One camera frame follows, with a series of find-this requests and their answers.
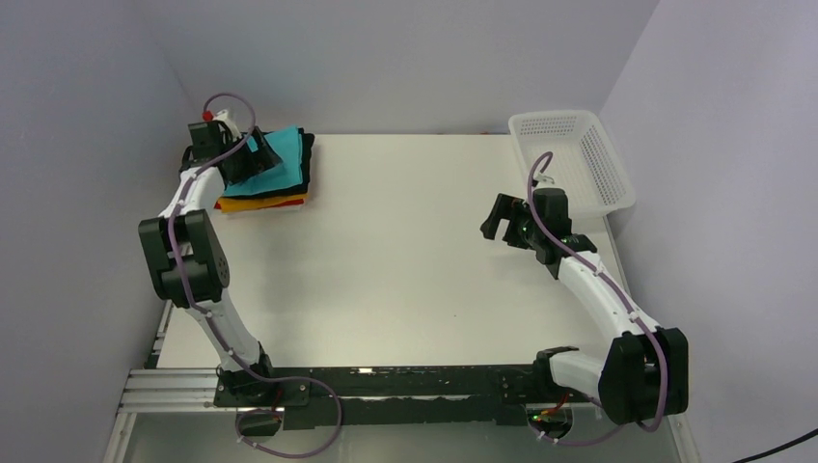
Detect turquoise t-shirt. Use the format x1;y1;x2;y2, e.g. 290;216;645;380
224;125;307;198

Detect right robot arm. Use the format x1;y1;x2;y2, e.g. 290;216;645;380
479;188;689;427

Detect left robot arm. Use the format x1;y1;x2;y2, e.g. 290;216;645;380
138;119;281;389

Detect folded black t-shirt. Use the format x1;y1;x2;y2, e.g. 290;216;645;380
252;125;315;198

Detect white plastic basket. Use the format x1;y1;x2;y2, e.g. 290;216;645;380
508;110;636;219

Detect folded yellow t-shirt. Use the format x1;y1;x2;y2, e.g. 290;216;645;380
217;193;310;205

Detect folded red t-shirt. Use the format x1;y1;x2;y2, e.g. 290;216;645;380
215;200;305;213

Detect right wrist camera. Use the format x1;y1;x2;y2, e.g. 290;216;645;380
532;173;556;188

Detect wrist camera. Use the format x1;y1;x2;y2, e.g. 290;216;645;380
532;173;556;188
202;109;243;138

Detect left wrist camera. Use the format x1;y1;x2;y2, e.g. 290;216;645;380
202;109;243;138

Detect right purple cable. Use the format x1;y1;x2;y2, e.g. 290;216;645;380
525;151;671;448

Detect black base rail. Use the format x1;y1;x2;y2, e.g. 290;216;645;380
213;364;595;429

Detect aluminium frame rail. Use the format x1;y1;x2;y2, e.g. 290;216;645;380
102;303;217;463

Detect black cable bottom right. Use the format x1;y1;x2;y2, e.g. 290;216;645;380
733;427;818;463

